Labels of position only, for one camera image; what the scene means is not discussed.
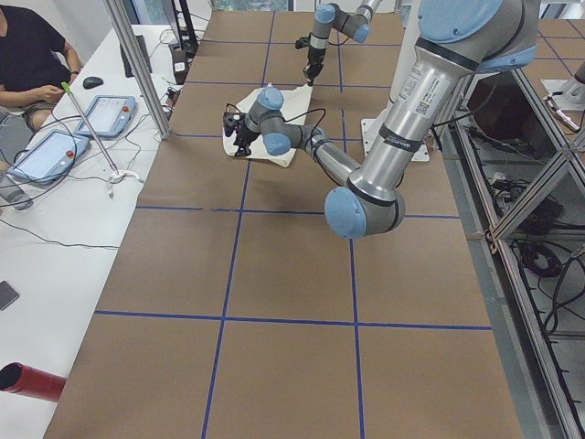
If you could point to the far blue teach pendant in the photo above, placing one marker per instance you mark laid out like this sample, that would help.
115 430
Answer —
109 114

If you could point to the aluminium frame post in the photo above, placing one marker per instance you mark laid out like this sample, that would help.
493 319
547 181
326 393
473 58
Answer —
124 31

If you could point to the black computer mouse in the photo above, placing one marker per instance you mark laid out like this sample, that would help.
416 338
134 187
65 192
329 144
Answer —
92 82

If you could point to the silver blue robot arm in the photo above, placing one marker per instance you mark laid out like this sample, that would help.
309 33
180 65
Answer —
327 17
456 39

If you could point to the white camera post base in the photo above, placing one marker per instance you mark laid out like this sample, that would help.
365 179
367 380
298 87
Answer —
392 114

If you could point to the near blue teach pendant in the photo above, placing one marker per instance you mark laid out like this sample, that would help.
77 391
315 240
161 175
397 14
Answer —
50 159

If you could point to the black smartphone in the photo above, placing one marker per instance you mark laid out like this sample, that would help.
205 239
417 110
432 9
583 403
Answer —
8 295

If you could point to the silver rod with green tip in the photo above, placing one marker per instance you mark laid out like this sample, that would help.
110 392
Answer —
85 129

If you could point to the seated person in black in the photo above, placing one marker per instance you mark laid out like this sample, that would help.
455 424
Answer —
35 60

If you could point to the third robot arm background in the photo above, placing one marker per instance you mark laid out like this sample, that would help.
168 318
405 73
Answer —
566 95

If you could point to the clear water bottle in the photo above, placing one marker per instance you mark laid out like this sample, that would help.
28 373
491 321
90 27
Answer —
13 195

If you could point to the cream long-sleeve cat shirt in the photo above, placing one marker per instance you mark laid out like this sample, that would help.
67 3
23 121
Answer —
280 116

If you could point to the red cylinder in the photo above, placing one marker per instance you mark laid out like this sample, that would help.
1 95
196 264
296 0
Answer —
17 378

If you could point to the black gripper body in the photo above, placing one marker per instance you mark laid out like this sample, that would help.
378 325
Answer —
245 135
314 58

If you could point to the blue teach pendant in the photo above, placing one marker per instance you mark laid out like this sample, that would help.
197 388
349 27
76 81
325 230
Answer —
50 159
109 114

